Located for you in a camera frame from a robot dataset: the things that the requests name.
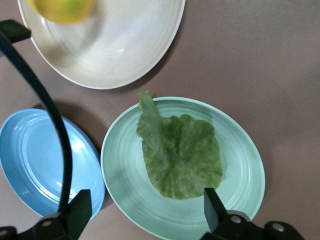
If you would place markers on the brown table cover mat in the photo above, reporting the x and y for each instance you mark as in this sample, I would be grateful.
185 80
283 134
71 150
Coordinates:
250 50

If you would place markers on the blue plate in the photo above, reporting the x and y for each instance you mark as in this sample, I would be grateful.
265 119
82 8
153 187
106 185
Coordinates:
30 150

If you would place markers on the yellow lemon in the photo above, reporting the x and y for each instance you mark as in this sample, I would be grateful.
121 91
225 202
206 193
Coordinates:
62 10

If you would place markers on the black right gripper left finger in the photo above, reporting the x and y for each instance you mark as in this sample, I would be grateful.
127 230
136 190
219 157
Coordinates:
72 217

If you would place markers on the beige plate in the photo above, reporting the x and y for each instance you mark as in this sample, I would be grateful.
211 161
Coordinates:
120 37

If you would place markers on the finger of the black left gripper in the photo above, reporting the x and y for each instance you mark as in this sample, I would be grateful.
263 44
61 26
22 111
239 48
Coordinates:
15 30

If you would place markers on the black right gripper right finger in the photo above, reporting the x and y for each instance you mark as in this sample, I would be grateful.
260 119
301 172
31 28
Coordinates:
216 215

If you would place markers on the mint green plate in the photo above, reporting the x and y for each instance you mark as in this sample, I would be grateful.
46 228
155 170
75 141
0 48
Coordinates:
237 162

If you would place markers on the green lettuce leaf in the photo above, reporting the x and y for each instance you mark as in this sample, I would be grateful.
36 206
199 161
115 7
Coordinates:
180 155

